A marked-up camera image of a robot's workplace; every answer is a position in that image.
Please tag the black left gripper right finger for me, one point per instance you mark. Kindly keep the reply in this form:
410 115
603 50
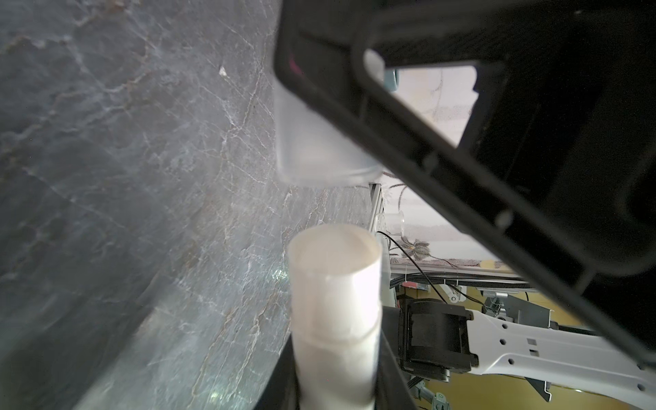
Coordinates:
391 390

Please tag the small clear glass cup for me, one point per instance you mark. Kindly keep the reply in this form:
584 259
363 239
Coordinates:
394 224

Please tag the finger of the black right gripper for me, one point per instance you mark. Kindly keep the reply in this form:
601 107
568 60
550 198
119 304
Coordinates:
555 171

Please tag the clear glue stick cap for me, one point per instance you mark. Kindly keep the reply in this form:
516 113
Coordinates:
311 152

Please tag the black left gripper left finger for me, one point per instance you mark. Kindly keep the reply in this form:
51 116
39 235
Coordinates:
281 391

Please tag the white glue stick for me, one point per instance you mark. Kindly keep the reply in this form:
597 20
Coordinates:
336 314

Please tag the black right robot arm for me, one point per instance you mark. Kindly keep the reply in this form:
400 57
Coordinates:
587 362

